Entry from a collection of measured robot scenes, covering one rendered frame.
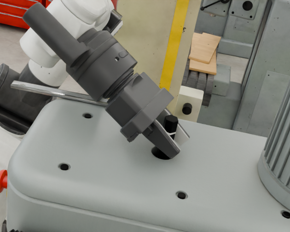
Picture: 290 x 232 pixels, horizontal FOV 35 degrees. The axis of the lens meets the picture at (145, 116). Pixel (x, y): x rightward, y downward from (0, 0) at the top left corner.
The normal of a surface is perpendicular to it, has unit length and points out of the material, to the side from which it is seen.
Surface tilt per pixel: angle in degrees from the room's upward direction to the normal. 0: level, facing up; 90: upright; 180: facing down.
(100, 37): 35
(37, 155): 0
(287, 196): 90
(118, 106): 90
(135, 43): 90
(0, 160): 58
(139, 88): 30
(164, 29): 90
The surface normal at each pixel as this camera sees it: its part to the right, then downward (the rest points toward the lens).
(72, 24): -0.22, 0.25
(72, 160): 0.17, -0.84
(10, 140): 0.54, -0.55
